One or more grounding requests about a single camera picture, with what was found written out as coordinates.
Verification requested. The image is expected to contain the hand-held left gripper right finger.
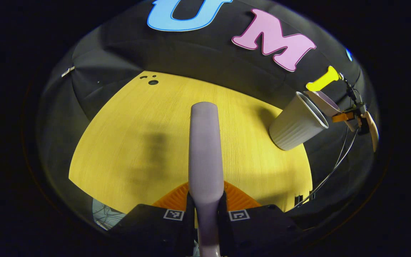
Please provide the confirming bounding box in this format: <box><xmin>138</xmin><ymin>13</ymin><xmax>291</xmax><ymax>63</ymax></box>
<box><xmin>218</xmin><ymin>181</ymin><xmax>303</xmax><ymax>257</ymax></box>

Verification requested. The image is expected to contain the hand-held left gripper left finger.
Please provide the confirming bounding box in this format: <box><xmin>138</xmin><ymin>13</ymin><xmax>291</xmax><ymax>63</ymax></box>
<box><xmin>111</xmin><ymin>181</ymin><xmax>196</xmax><ymax>257</ymax></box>

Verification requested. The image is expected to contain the pink dustpan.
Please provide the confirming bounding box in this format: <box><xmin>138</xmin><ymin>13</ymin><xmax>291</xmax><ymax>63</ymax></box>
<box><xmin>304</xmin><ymin>90</ymin><xmax>356</xmax><ymax>132</ymax></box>

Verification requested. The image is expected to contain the white ribbed garbage bin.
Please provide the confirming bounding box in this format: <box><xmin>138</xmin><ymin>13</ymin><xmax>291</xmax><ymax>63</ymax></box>
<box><xmin>269</xmin><ymin>91</ymin><xmax>329</xmax><ymax>151</ymax></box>

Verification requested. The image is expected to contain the small pink broom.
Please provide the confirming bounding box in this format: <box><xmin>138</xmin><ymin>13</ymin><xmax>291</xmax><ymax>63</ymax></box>
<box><xmin>188</xmin><ymin>102</ymin><xmax>225</xmax><ymax>257</ymax></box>

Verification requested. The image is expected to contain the wooden desktop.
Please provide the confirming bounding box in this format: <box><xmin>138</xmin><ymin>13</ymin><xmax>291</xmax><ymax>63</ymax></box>
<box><xmin>68</xmin><ymin>71</ymin><xmax>313</xmax><ymax>229</ymax></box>

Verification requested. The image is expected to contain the black backdrop cloth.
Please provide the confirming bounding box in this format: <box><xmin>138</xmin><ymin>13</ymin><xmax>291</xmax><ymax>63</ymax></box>
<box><xmin>36</xmin><ymin>0</ymin><xmax>379</xmax><ymax>229</ymax></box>

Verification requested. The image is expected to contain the thin grey cable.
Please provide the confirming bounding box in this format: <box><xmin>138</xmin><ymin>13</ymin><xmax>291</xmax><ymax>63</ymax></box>
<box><xmin>293</xmin><ymin>127</ymin><xmax>350</xmax><ymax>209</ymax></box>
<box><xmin>298</xmin><ymin>129</ymin><xmax>359</xmax><ymax>207</ymax></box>

